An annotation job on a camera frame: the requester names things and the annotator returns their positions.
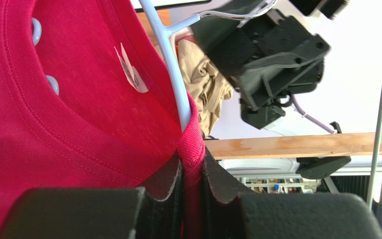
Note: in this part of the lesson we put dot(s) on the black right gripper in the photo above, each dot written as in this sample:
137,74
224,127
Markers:
272,56

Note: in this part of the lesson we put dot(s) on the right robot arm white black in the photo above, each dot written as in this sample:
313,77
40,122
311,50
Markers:
290,120

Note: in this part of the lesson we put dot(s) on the wooden clothes rack frame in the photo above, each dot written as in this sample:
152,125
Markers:
345,144

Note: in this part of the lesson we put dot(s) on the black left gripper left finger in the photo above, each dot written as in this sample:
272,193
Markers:
152,210

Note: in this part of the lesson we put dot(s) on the beige t-shirt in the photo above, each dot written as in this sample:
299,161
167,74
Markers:
204,82

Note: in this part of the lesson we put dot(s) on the magenta t-shirt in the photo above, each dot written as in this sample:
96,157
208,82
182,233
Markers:
86,102

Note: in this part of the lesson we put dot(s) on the blue hanger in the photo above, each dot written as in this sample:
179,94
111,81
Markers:
165,37

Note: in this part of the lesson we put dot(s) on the white whiteboard black frame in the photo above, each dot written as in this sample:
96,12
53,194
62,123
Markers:
167,4

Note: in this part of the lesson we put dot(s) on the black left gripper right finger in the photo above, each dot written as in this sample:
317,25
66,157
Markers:
231,210

